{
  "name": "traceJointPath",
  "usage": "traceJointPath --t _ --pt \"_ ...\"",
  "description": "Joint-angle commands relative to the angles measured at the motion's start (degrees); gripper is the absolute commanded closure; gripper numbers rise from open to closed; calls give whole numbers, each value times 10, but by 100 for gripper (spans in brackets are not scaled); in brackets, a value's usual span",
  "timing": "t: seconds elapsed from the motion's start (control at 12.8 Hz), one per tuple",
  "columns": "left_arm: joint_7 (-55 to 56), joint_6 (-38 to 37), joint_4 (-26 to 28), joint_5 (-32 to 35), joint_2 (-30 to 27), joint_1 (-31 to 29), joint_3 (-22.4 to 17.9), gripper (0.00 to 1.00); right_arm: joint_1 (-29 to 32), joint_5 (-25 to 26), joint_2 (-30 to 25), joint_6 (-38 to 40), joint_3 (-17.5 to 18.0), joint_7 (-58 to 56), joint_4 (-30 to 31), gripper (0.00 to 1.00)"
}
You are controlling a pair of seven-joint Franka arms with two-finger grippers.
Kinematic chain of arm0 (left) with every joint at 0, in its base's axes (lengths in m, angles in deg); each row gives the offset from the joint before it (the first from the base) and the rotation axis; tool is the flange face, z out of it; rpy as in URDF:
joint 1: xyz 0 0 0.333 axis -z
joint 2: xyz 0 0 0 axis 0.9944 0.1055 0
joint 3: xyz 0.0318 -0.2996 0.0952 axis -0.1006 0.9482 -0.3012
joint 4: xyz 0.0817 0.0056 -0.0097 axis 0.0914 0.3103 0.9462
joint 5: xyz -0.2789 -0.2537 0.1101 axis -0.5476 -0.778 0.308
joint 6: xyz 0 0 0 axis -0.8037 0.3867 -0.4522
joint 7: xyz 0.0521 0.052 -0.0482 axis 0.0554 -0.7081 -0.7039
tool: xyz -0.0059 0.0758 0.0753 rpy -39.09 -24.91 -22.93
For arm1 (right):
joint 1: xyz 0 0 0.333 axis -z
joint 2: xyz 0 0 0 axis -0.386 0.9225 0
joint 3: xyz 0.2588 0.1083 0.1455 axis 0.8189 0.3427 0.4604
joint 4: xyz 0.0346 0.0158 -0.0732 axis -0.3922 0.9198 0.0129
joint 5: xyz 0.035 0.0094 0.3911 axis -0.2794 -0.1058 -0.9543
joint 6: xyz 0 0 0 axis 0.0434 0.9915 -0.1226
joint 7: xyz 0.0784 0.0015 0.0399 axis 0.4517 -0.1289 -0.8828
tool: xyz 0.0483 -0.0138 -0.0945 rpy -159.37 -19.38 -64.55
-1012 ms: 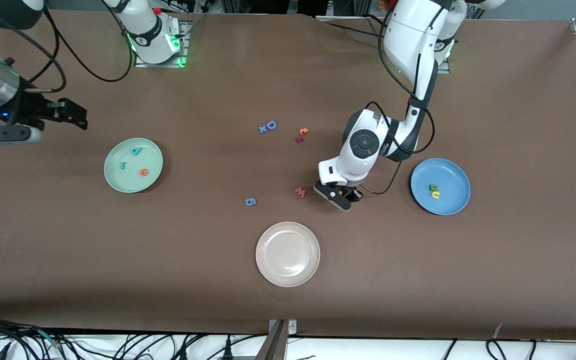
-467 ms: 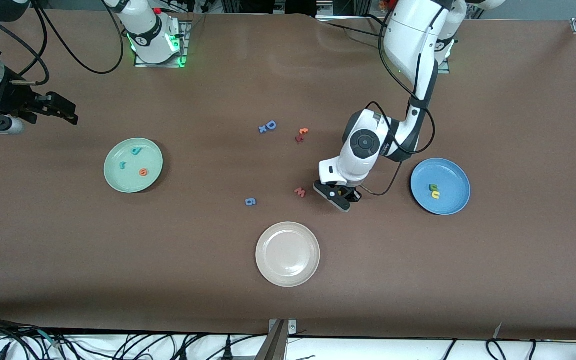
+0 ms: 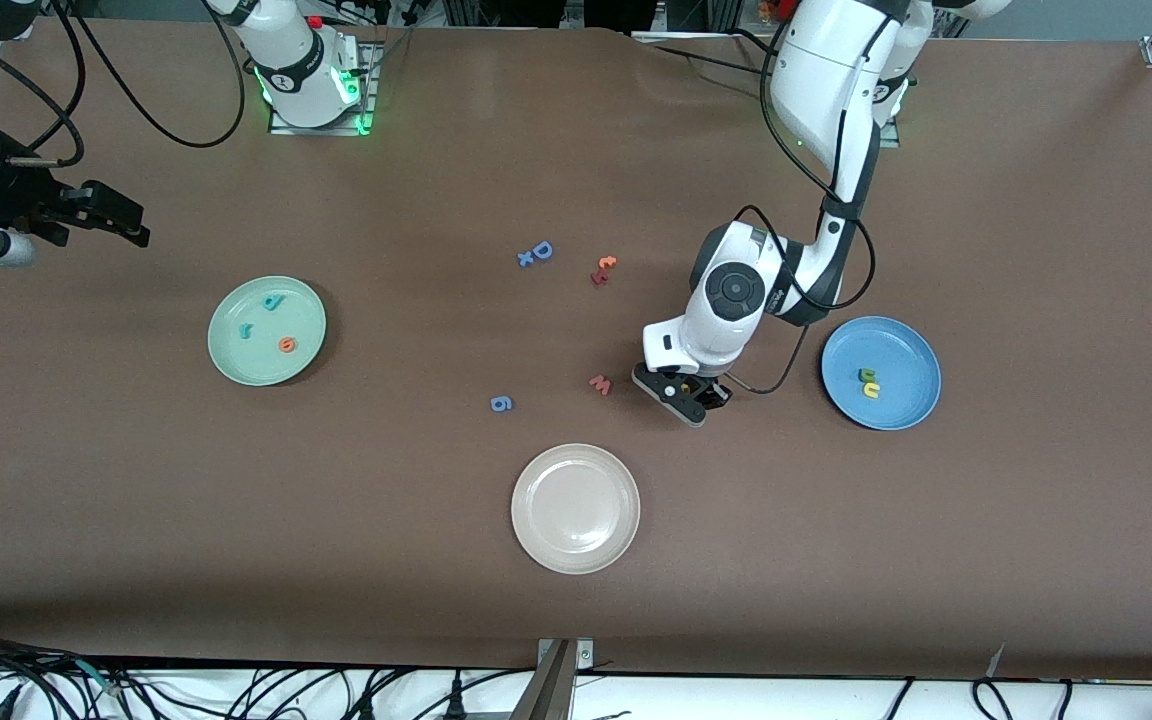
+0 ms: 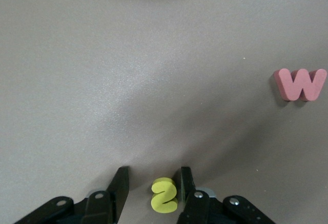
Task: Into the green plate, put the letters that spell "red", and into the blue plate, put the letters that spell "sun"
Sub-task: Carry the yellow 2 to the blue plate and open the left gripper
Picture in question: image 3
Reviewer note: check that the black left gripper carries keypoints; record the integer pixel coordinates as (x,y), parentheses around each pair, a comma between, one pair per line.
(715,391)

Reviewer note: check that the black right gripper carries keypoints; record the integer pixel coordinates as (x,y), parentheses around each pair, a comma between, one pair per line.
(18,190)

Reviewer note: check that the teal foam letter p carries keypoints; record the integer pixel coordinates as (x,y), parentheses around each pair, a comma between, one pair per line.
(273,301)

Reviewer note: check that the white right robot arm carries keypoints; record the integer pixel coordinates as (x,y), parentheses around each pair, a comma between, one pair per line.
(301,70)

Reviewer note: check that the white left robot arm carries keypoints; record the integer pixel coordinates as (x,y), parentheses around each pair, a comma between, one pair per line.
(736,288)

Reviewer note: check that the pink foam letter w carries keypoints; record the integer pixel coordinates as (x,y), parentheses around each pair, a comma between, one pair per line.
(601,385)

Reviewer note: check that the dark red foam letter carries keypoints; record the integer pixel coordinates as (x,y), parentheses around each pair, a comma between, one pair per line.
(599,276)

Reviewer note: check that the beige plate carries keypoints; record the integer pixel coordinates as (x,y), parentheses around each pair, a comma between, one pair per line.
(576,510)

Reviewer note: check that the blue plate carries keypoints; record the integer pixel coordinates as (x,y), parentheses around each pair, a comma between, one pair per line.
(901,350)

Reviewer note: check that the blue foam letter g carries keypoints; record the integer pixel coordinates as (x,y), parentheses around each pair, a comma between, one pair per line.
(501,403)

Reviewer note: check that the pale green plate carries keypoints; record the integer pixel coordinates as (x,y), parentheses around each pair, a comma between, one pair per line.
(266,365)

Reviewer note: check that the blue foam letter D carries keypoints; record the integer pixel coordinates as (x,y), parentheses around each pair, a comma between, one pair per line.
(537,253)

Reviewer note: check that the brown table cover sheet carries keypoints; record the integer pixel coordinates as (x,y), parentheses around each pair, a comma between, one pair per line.
(576,180)

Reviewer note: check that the torn white tape scrap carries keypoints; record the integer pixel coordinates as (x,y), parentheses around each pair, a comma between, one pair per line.
(996,662)

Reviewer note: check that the black power plug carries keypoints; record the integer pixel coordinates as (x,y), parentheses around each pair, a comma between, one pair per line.
(456,700)

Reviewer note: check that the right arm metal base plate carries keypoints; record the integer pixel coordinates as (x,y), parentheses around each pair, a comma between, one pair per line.
(281,127)

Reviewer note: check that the metal angle bracket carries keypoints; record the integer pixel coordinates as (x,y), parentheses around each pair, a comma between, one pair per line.
(584,655)

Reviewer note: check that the aluminium profile post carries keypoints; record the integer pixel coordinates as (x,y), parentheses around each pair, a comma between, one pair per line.
(546,690)

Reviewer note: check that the aluminium frame crossbar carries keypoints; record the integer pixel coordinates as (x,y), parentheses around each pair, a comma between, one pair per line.
(676,15)

